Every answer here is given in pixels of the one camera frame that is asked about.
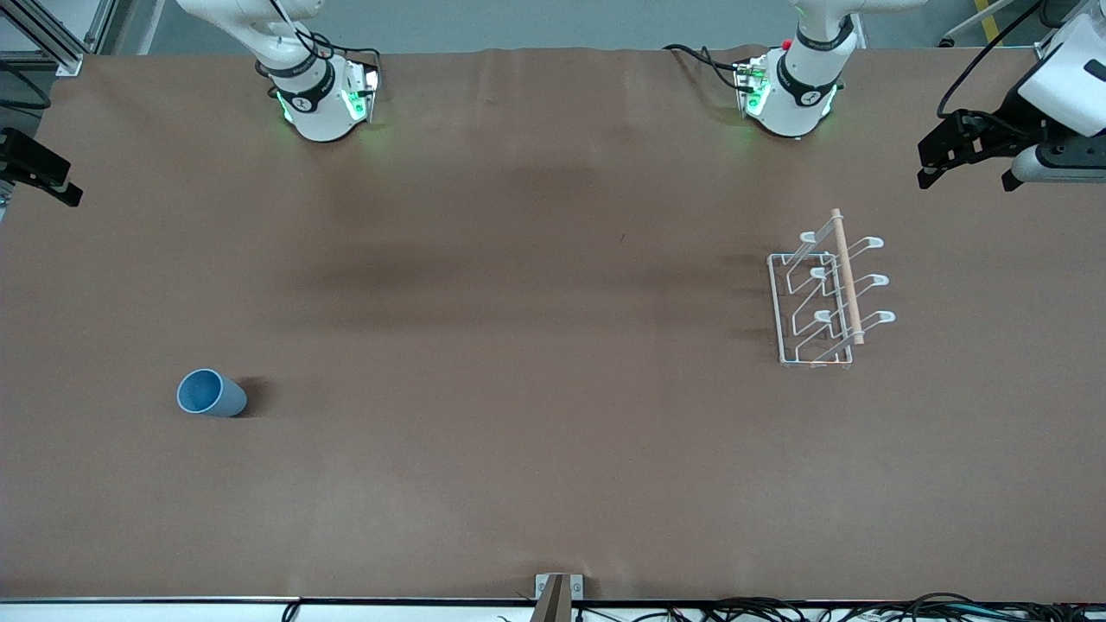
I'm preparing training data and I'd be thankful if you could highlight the white wire cup rack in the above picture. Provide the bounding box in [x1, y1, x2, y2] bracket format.
[767, 208, 897, 370]

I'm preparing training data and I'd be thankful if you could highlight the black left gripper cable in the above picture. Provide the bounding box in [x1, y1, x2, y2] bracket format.
[937, 0, 1048, 118]

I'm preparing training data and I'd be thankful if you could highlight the aluminium frame profile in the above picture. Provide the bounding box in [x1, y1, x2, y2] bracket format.
[1033, 17, 1081, 63]
[0, 0, 118, 77]

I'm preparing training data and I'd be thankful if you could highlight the blue plastic cup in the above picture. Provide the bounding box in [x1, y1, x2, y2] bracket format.
[176, 368, 249, 418]

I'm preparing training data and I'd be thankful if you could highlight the black cable bundle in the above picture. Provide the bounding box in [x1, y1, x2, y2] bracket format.
[570, 592, 1106, 622]

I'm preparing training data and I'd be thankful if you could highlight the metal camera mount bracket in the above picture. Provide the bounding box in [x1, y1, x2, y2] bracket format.
[534, 574, 584, 622]

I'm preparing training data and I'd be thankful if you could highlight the brown table cover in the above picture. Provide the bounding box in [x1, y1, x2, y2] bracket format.
[0, 45, 1106, 603]

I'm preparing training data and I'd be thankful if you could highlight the black arm base cable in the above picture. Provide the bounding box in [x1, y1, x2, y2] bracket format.
[663, 42, 747, 92]

